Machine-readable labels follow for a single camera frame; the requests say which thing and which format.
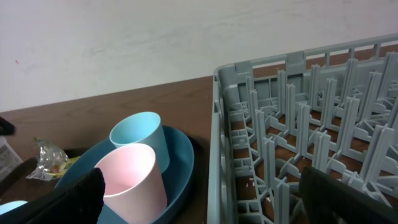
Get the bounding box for light blue cup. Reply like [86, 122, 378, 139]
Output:
[109, 111, 170, 174]

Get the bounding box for foil snack wrapper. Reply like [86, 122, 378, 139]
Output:
[26, 137, 80, 181]

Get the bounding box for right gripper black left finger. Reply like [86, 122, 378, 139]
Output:
[1, 168, 105, 223]

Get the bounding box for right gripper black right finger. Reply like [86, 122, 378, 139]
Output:
[299, 167, 397, 224]

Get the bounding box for pink cup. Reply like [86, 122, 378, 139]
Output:
[95, 143, 167, 223]

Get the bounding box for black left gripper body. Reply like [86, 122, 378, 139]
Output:
[0, 117, 16, 136]

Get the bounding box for clear plastic bin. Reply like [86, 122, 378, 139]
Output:
[0, 136, 23, 181]

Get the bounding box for brown serving tray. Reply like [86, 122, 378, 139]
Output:
[1, 136, 210, 224]

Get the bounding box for light blue bowl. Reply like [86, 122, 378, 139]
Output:
[0, 200, 27, 215]

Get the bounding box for grey dishwasher rack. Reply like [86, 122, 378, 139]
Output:
[207, 34, 397, 223]

